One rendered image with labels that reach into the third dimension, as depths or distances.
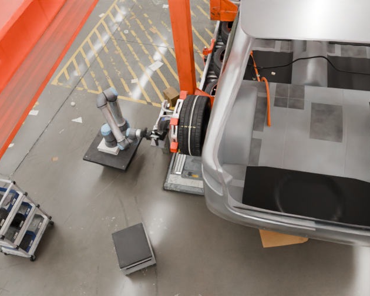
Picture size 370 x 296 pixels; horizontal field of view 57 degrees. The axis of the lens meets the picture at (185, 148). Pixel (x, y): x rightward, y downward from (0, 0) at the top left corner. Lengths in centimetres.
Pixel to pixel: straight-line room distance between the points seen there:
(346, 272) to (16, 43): 365
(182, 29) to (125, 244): 223
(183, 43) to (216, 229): 208
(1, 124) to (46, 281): 325
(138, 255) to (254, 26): 269
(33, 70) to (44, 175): 369
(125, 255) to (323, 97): 262
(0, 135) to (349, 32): 131
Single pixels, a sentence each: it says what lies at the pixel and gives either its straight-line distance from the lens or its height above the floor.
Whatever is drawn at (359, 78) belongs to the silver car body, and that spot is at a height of 80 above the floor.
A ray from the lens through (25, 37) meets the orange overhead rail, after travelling 135.
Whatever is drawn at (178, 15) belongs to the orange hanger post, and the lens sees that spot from 333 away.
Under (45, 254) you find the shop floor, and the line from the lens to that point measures 439.
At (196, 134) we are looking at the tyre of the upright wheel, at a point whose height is 105.
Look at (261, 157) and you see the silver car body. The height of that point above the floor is 93.
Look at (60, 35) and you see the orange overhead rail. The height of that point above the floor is 300.
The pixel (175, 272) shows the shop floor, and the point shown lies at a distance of 389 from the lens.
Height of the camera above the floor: 374
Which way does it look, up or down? 55 degrees down
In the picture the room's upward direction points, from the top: 9 degrees counter-clockwise
